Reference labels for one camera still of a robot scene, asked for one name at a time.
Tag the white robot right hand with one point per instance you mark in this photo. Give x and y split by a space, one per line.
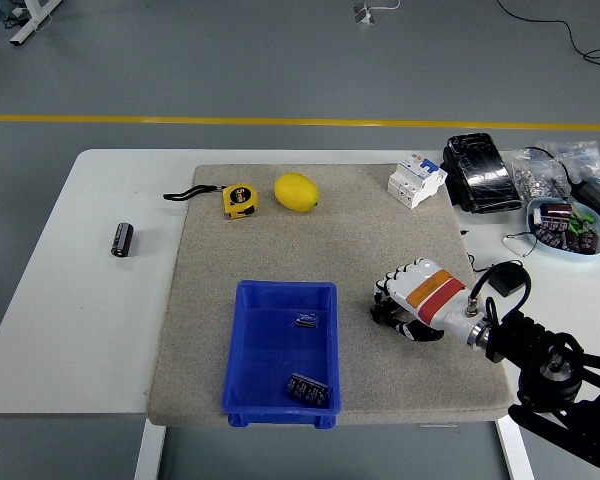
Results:
432 295

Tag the dark brown cylindrical battery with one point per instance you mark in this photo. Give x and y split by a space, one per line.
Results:
122 240
380 315

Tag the dark battery with white print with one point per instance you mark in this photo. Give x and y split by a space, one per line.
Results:
307 389

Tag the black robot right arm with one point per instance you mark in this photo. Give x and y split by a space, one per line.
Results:
535 337

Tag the black wrapped box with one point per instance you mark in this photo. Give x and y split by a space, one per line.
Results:
482 175

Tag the blue plastic box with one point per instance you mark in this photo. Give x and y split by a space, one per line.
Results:
275 350

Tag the small black power adapter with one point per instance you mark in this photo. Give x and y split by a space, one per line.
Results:
505 285

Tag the white blue circuit breaker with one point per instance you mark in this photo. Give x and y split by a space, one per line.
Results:
412 182

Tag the grey-brown mat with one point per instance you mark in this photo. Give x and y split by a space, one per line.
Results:
330 240

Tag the small clear bag black part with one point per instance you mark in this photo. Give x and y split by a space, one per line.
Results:
306 322

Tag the small white connector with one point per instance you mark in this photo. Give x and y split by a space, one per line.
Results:
536 216

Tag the dark capacitor with print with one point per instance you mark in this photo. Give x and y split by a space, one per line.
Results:
588 242
547 232
571 241

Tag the light blue bowl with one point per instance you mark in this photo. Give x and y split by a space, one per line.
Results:
562 254

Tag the large brown capacitor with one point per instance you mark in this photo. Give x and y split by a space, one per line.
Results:
556 210

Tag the clear bag of metal nuts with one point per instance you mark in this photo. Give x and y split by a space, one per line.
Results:
530 180

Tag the green plastic part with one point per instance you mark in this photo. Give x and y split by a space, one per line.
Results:
580 222

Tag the yellow lemon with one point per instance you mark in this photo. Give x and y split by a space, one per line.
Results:
296 192

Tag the white table leg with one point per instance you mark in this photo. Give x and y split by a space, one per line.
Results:
515 455
150 450

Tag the large black power adapter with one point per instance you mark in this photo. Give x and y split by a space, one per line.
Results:
592 192

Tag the clear bag of small parts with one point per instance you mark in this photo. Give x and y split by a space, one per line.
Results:
585 160

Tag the yellow tape measure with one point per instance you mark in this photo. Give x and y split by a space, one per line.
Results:
240 201

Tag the silver floor socket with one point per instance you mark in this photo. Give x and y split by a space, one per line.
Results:
364 14

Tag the white table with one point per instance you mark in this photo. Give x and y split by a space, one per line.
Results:
80 325

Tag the white desk foot frame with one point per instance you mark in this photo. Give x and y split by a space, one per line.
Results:
32 22

